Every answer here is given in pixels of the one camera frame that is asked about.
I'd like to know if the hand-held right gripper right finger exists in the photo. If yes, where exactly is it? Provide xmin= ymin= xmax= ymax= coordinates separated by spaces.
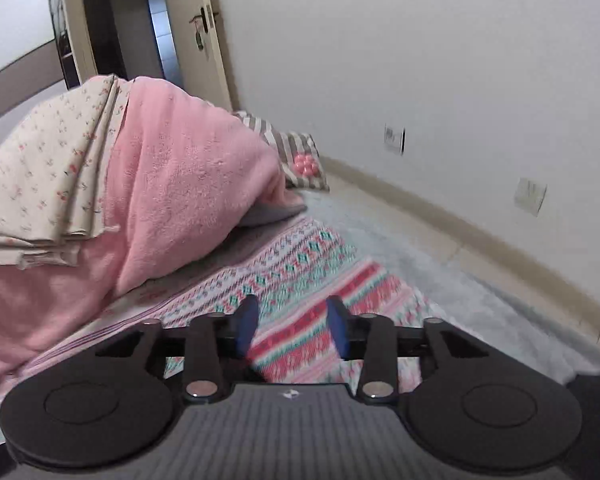
xmin=326 ymin=294 xmax=487 ymax=405

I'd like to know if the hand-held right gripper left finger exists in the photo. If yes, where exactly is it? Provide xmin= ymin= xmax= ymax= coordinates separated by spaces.
xmin=95 ymin=294 xmax=261 ymax=405

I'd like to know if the patterned knit-print bed cover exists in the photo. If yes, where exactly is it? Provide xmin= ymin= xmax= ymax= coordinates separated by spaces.
xmin=0 ymin=216 xmax=473 ymax=448

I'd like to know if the pink fleece blanket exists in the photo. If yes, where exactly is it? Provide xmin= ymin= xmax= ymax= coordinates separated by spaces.
xmin=0 ymin=76 xmax=308 ymax=403

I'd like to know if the pink flower-shaped toy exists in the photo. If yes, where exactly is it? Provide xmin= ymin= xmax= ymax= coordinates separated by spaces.
xmin=292 ymin=154 xmax=320 ymax=177

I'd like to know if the striped pillow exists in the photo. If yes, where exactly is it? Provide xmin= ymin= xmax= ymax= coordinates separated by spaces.
xmin=230 ymin=110 xmax=331 ymax=193

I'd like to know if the folded floral cream cloth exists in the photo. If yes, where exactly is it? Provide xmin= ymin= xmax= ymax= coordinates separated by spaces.
xmin=0 ymin=74 xmax=133 ymax=267

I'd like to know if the cream door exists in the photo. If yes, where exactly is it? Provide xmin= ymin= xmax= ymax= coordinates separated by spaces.
xmin=177 ymin=0 xmax=234 ymax=111

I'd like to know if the white and grey wardrobe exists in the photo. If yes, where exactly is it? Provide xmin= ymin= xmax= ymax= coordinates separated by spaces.
xmin=0 ymin=0 xmax=83 ymax=143

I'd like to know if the wall socket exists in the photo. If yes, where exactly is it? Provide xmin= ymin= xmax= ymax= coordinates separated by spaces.
xmin=385 ymin=124 xmax=407 ymax=156
xmin=514 ymin=176 xmax=548 ymax=217

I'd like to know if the door handle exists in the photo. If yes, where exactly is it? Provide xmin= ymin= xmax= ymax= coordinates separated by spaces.
xmin=189 ymin=4 xmax=220 ymax=52

